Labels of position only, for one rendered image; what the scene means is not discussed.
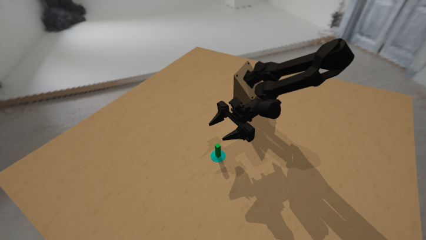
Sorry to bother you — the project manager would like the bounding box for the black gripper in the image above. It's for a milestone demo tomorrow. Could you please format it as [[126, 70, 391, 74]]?
[[209, 101, 255, 142]]

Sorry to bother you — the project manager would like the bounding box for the green rectangular post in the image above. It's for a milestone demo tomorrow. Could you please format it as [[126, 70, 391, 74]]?
[[215, 144, 221, 158]]

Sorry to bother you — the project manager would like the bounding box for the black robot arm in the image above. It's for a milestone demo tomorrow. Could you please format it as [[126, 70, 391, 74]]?
[[229, 38, 354, 119]]

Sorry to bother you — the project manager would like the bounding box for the cyan circle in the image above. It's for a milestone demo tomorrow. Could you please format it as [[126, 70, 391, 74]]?
[[211, 150, 225, 162]]

